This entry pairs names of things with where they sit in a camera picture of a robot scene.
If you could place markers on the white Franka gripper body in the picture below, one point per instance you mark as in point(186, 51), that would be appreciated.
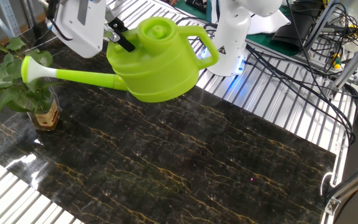
point(79, 28)

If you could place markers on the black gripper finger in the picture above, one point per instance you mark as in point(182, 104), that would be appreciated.
point(112, 34)
point(121, 35)

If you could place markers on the lime green watering can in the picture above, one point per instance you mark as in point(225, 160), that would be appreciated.
point(157, 68)

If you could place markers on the green leafy plant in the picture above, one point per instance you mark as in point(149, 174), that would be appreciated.
point(17, 81)

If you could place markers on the glass bottle with label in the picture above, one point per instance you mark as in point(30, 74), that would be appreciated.
point(47, 119)

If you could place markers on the white cloth sheet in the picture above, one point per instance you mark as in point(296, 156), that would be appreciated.
point(269, 23)

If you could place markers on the dark marble pattern mat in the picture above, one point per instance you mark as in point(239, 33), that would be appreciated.
point(213, 155)

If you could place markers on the black pouch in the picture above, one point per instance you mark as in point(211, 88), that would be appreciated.
point(294, 31)

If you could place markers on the yellow green screwdriver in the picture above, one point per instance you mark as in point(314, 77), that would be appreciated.
point(337, 62)

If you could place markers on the grey metal frame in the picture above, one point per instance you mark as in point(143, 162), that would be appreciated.
point(8, 18)

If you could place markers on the aluminium diagonal post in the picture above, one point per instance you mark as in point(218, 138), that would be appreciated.
point(353, 60)

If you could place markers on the aluminium bracket post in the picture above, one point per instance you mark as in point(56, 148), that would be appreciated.
point(353, 183)

